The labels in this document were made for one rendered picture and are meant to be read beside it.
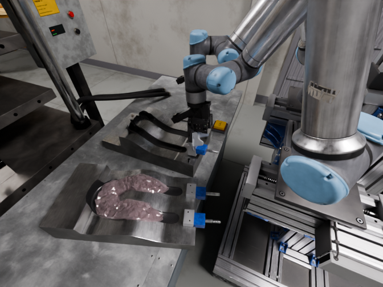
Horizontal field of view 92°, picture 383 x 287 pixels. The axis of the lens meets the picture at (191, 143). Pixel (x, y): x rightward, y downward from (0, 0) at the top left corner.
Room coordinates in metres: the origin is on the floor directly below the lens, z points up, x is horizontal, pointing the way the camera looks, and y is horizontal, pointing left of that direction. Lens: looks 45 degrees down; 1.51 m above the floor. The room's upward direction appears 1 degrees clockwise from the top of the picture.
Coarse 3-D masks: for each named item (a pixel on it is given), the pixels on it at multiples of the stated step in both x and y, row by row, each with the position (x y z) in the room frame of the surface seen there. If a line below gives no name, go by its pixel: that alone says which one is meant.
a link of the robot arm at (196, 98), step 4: (188, 92) 0.62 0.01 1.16; (200, 92) 0.56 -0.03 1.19; (204, 92) 0.57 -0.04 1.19; (188, 96) 0.57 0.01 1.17; (192, 96) 0.56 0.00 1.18; (196, 96) 0.56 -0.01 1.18; (200, 96) 0.56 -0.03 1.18; (204, 96) 0.57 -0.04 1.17; (188, 100) 0.57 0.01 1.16; (192, 100) 0.56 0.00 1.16; (196, 100) 0.56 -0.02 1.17; (200, 100) 0.56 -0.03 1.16; (204, 100) 0.57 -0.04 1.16
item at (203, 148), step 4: (188, 144) 0.55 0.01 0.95; (204, 144) 0.56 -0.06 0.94; (188, 148) 0.54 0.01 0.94; (196, 148) 0.54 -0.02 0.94; (200, 148) 0.54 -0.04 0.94; (204, 148) 0.54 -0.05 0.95; (188, 152) 0.54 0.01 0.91; (192, 152) 0.53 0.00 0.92; (196, 152) 0.53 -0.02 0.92; (200, 152) 0.53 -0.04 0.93; (204, 152) 0.52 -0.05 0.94; (216, 152) 0.52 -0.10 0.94
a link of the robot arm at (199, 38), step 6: (198, 30) 0.88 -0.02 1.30; (204, 30) 0.88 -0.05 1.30; (192, 36) 0.84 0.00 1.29; (198, 36) 0.83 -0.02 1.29; (204, 36) 0.84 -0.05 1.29; (192, 42) 0.84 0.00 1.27; (198, 42) 0.83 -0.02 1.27; (204, 42) 0.84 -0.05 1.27; (192, 48) 0.84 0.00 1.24; (198, 48) 0.83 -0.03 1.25; (204, 48) 0.83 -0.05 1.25; (192, 54) 0.84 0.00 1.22; (204, 54) 0.84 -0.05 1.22
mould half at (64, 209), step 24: (96, 168) 0.45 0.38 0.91; (72, 192) 0.34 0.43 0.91; (144, 192) 0.35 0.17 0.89; (48, 216) 0.25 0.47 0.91; (72, 216) 0.25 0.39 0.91; (96, 216) 0.27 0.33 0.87; (96, 240) 0.21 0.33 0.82; (120, 240) 0.20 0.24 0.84; (144, 240) 0.20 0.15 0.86; (168, 240) 0.20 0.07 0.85; (192, 240) 0.20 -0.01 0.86
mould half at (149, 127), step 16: (160, 112) 0.82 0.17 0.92; (144, 128) 0.68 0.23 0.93; (160, 128) 0.72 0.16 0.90; (176, 128) 0.74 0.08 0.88; (112, 144) 0.64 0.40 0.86; (128, 144) 0.60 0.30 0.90; (144, 144) 0.60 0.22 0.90; (176, 144) 0.62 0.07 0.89; (208, 144) 0.70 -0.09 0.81; (144, 160) 0.58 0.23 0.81; (160, 160) 0.54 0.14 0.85; (176, 160) 0.51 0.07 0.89; (192, 160) 0.52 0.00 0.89; (192, 176) 0.49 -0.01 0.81
